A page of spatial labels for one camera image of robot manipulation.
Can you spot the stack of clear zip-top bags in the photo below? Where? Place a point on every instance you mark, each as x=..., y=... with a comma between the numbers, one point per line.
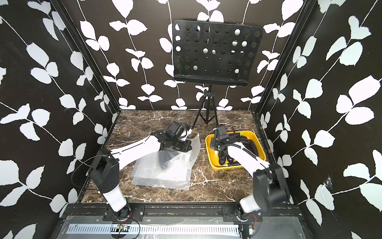
x=151, y=173

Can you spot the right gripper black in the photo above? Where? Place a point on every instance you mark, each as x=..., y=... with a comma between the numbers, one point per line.
x=212, y=144

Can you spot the black front mounting rail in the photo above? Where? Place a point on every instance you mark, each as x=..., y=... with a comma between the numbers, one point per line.
x=229, y=211

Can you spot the yellow plastic tray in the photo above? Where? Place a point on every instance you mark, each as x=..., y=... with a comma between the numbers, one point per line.
x=213, y=155

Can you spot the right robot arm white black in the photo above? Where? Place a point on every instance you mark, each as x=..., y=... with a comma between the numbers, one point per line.
x=269, y=183

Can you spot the white perforated strip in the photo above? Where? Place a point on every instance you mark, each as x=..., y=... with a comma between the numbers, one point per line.
x=135, y=229

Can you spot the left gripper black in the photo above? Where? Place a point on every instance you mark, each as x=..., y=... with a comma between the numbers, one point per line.
x=187, y=143

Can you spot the clear zip-top bag top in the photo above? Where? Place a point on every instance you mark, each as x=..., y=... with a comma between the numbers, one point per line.
x=185, y=158

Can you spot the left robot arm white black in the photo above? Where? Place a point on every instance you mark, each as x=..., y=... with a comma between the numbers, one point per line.
x=104, y=170

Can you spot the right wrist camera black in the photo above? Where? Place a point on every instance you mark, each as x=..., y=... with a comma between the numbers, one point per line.
x=220, y=133

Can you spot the black perforated music stand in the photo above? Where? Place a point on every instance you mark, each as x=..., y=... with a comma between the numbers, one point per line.
x=214, y=54

